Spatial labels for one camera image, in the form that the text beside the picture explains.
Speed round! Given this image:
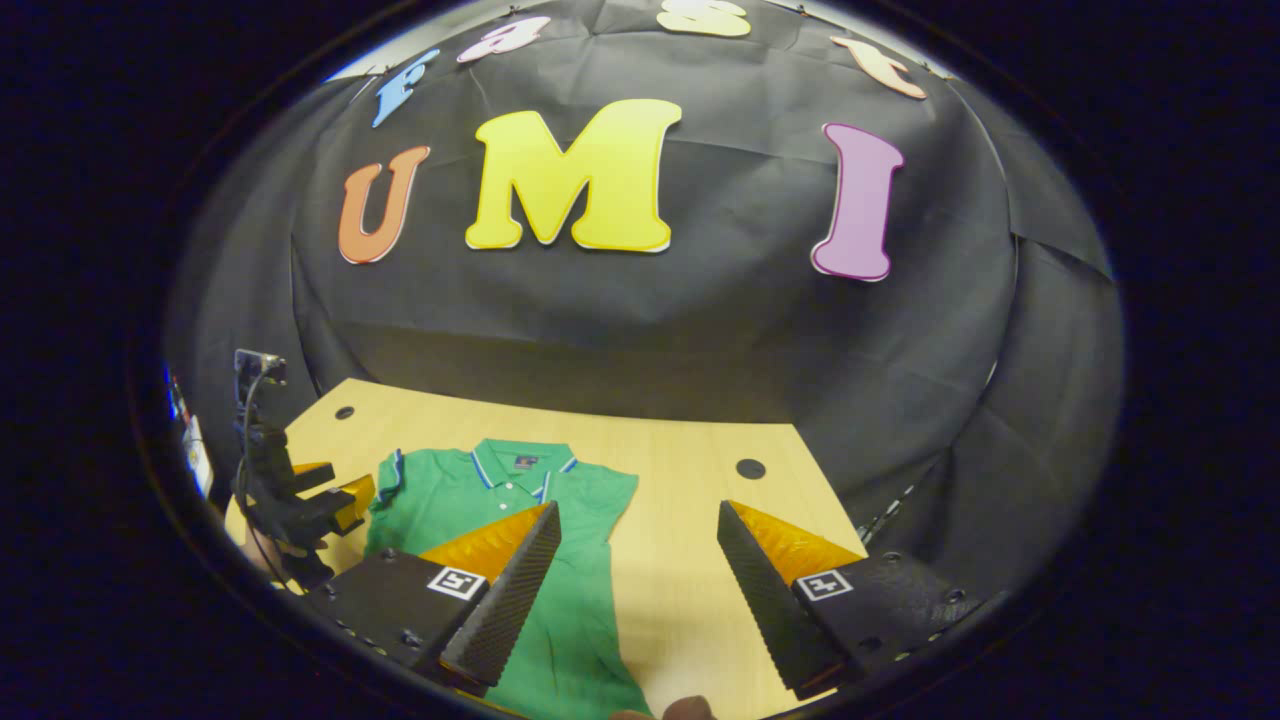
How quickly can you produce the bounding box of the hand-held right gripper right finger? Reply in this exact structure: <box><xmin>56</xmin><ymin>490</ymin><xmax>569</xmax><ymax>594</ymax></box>
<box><xmin>716</xmin><ymin>500</ymin><xmax>986</xmax><ymax>701</ymax></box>

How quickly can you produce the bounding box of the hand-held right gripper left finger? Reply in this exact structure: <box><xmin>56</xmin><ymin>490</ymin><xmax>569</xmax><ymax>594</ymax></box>
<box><xmin>305</xmin><ymin>500</ymin><xmax>563</xmax><ymax>698</ymax></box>

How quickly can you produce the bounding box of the green T-shirt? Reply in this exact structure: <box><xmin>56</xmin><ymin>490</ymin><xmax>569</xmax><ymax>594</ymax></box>
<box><xmin>363</xmin><ymin>438</ymin><xmax>653</xmax><ymax>720</ymax></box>

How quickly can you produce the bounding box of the black backdrop cloth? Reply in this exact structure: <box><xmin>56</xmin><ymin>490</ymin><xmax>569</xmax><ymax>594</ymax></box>
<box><xmin>165</xmin><ymin>0</ymin><xmax>1126</xmax><ymax>601</ymax></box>

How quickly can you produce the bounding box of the white printed panel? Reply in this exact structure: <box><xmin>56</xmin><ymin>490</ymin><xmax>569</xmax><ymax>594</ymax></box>
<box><xmin>165</xmin><ymin>365</ymin><xmax>216</xmax><ymax>501</ymax></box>

